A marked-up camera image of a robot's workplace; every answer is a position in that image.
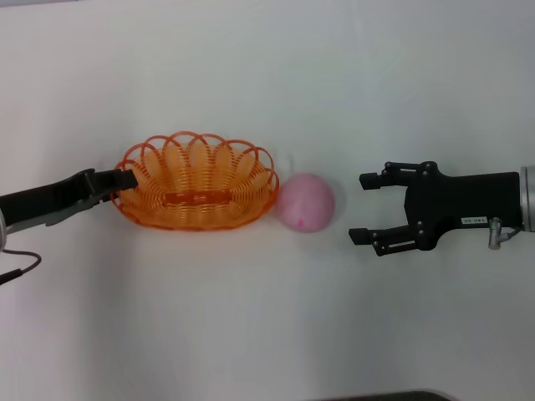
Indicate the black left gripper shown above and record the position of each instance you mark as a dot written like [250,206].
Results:
[42,198]

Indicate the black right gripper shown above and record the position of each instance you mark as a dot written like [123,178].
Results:
[464,200]

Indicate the pink peach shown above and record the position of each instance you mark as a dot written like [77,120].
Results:
[306,202]

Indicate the orange plastic woven basket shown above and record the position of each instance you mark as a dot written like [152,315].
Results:
[196,190]

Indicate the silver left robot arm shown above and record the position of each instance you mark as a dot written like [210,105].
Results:
[2,231]

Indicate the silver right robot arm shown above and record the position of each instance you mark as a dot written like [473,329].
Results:
[528,198]

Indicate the dark robot torso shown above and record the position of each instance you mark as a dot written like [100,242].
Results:
[393,396]

